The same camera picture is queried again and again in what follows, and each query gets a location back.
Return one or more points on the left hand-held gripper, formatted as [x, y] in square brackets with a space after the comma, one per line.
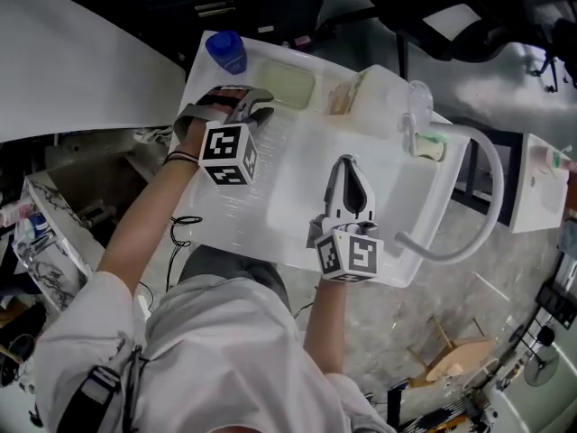
[225, 147]

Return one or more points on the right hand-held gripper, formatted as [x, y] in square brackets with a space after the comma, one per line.
[351, 251]

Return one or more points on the clear yellowish plastic tray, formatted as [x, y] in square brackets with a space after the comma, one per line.
[286, 84]

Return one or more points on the person's left forearm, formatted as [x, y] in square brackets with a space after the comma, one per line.
[149, 214]

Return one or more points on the person's right forearm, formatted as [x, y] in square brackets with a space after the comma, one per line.
[326, 327]

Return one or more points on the person's left hand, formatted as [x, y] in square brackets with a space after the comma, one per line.
[227, 97]

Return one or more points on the white sink basin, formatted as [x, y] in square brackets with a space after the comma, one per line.
[297, 160]

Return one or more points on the blue capped bottle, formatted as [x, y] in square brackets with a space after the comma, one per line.
[225, 51]

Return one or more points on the green and white cup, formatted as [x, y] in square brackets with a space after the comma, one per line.
[430, 148]

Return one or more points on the black wrist bands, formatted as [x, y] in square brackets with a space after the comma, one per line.
[180, 157]

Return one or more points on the white plastic container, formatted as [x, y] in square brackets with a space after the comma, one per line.
[381, 99]

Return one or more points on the person's grey trousers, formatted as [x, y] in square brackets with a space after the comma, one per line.
[225, 264]

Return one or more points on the white box with label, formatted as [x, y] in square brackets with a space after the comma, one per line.
[538, 183]

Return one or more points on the large white panel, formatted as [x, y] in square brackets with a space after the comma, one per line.
[67, 70]

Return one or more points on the wooden stool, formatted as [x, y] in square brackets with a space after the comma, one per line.
[455, 359]

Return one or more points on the person's white shirt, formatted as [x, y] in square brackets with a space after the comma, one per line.
[216, 354]

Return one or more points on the black office chair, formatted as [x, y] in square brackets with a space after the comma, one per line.
[473, 11]

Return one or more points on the marble patterned slab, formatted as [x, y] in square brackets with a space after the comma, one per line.
[49, 237]

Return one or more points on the standing fan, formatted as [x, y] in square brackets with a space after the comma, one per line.
[541, 368]

